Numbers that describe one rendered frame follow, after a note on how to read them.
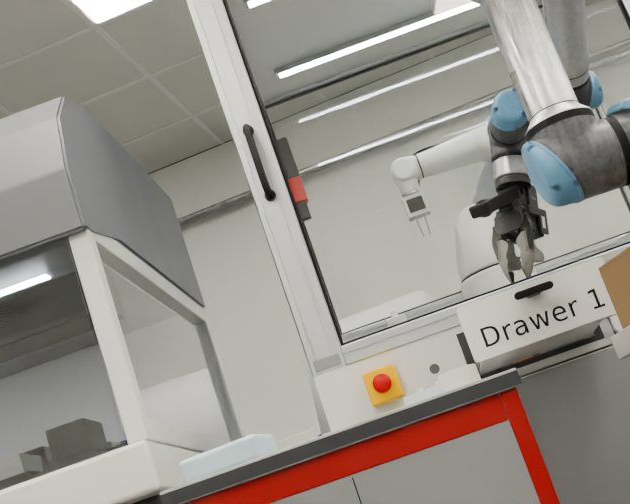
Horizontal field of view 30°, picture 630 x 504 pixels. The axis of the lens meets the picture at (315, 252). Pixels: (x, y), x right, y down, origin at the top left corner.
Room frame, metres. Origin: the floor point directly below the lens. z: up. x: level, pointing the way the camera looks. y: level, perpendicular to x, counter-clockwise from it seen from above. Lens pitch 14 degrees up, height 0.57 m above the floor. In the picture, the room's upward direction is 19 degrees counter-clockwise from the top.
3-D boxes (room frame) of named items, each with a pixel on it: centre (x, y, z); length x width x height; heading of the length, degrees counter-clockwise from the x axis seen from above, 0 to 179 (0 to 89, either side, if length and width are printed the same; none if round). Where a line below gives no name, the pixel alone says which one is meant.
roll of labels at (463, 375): (2.01, -0.16, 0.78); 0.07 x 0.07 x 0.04
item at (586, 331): (2.37, -0.37, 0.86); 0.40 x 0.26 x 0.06; 177
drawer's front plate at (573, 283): (2.16, -0.36, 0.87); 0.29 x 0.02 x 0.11; 87
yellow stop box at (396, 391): (2.48, -0.04, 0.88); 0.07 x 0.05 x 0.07; 87
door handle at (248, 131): (2.48, 0.05, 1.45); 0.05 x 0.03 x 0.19; 177
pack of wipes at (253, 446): (2.00, 0.26, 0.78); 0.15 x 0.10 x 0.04; 75
